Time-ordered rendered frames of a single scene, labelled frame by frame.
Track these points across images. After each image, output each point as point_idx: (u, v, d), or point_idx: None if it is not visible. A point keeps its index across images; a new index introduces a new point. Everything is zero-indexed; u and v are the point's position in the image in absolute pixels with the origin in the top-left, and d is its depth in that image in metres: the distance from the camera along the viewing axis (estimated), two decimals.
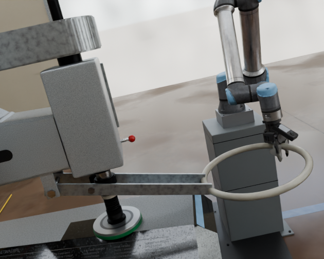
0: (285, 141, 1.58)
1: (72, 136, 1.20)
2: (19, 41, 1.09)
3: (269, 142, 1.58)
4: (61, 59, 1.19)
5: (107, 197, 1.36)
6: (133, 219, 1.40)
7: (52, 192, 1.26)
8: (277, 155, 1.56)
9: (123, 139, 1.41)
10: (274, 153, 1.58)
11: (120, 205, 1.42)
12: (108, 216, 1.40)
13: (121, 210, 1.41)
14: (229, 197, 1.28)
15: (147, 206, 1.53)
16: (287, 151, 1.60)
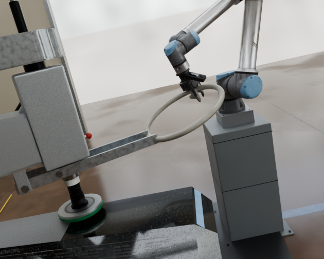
0: (198, 85, 1.92)
1: (45, 133, 1.35)
2: None
3: (187, 89, 1.91)
4: (29, 66, 1.34)
5: (72, 184, 1.51)
6: (76, 214, 1.50)
7: (25, 187, 1.36)
8: (196, 97, 1.90)
9: None
10: (193, 97, 1.92)
11: (82, 191, 1.58)
12: (72, 202, 1.55)
13: (84, 196, 1.58)
14: (173, 136, 1.56)
15: (147, 206, 1.53)
16: (202, 92, 1.95)
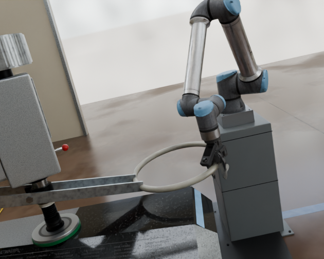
0: (219, 164, 1.51)
1: (9, 147, 1.24)
2: None
3: None
4: None
5: (46, 205, 1.41)
6: None
7: None
8: None
9: (57, 149, 1.49)
10: None
11: (58, 213, 1.48)
12: (47, 224, 1.45)
13: (59, 217, 1.48)
14: (159, 189, 1.47)
15: (147, 206, 1.53)
16: (222, 174, 1.53)
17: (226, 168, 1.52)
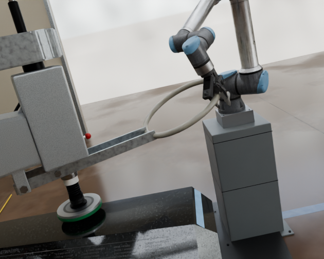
0: (220, 94, 1.58)
1: (44, 133, 1.35)
2: None
3: None
4: (28, 66, 1.34)
5: (71, 183, 1.51)
6: (63, 205, 1.60)
7: (24, 188, 1.36)
8: None
9: None
10: None
11: (81, 191, 1.58)
12: (71, 202, 1.54)
13: (83, 195, 1.57)
14: (172, 132, 1.55)
15: (147, 206, 1.53)
16: (226, 103, 1.60)
17: (227, 95, 1.58)
